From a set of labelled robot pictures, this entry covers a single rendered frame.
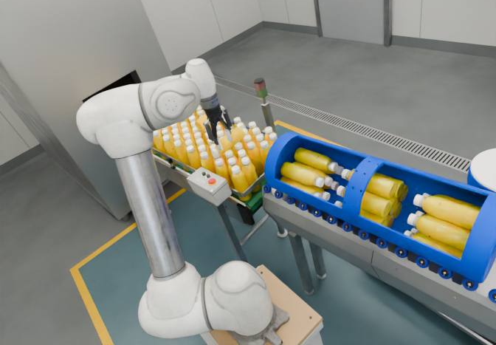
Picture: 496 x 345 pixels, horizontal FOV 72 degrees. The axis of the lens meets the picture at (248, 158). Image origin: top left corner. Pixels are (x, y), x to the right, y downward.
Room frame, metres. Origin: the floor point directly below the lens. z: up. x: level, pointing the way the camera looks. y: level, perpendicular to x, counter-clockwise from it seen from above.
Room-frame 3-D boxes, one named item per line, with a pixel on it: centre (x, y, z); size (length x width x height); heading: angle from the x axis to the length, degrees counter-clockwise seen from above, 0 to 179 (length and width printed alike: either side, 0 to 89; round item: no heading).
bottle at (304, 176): (1.11, -0.20, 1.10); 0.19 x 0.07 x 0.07; 35
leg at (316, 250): (1.29, -0.23, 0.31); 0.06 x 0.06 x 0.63; 35
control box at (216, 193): (1.31, 0.23, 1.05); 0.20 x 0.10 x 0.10; 35
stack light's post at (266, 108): (1.83, -0.20, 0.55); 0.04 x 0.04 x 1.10; 35
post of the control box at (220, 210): (1.31, 0.23, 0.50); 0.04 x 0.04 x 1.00; 35
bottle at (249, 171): (1.35, 0.01, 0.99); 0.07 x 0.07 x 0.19
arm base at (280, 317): (0.58, 0.14, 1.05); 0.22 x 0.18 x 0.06; 31
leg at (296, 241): (1.21, -0.11, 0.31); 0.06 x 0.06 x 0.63; 35
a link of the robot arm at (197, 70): (1.39, 0.09, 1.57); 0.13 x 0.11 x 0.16; 85
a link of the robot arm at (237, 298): (0.60, 0.16, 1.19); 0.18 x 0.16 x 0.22; 84
